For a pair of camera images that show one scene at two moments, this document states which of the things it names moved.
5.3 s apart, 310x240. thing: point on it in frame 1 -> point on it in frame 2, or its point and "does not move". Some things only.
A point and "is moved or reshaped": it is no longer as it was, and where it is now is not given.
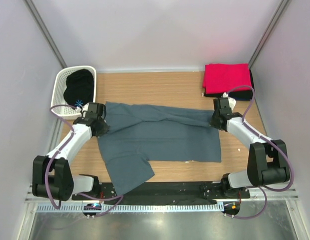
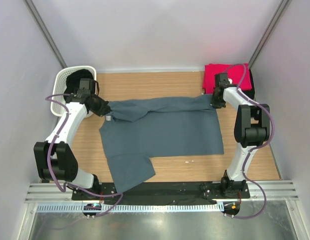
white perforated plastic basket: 60,107 does not move
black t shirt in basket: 79,87 does not move
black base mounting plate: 165,193 does not move
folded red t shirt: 221,77 does not move
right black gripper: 212,122 -> 216,104
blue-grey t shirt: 138,133 is moved or reshaped
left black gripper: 103,130 -> 104,109
